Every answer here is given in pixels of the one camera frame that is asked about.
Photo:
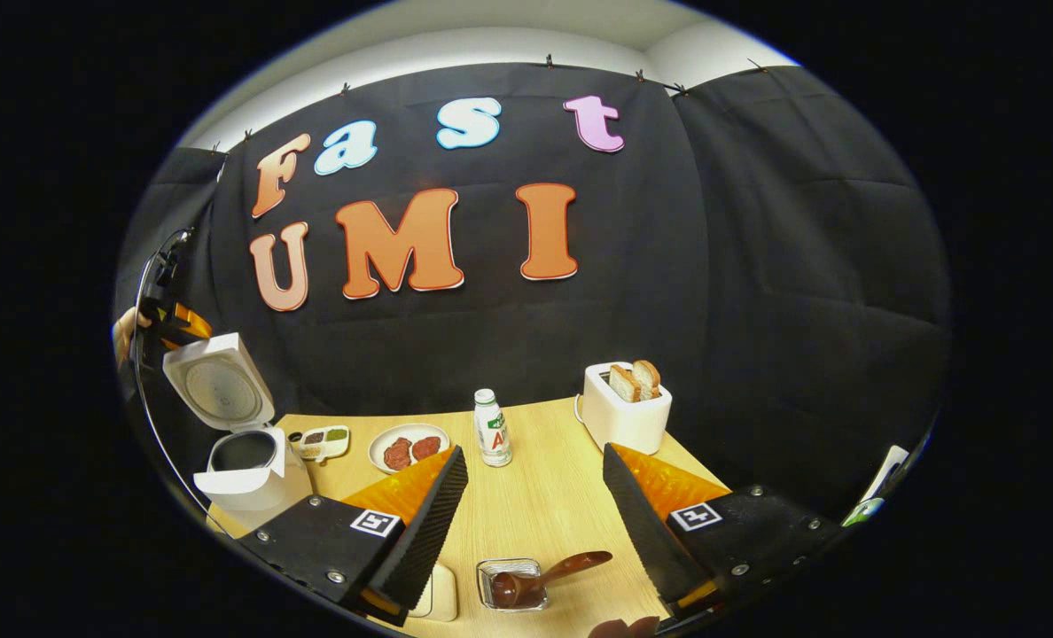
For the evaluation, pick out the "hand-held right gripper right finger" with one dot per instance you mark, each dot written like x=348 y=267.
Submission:
x=646 y=532

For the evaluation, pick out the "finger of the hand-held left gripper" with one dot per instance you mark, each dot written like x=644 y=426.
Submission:
x=191 y=323

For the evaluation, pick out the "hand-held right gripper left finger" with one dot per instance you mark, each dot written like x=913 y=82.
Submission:
x=425 y=532

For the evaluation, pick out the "clear rice container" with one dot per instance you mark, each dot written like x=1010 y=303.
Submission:
x=442 y=600

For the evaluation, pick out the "white rice cooker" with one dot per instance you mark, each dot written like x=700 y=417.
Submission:
x=221 y=390

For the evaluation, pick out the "brown wooden spoon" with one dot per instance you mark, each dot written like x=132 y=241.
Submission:
x=571 y=567

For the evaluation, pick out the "red meat piece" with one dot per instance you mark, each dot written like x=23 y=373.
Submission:
x=397 y=455
x=426 y=447

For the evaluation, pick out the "white round plate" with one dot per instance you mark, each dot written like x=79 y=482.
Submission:
x=402 y=429

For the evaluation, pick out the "white toaster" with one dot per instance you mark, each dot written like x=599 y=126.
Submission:
x=624 y=427

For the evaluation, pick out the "white drink bottle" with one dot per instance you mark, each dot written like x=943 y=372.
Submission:
x=493 y=443

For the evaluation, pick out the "white divided condiment tray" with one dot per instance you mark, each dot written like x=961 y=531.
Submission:
x=331 y=436

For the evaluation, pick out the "toasted bread slice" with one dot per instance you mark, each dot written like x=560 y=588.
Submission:
x=648 y=377
x=624 y=384

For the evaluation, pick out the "black backdrop cloth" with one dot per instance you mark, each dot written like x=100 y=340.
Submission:
x=713 y=266

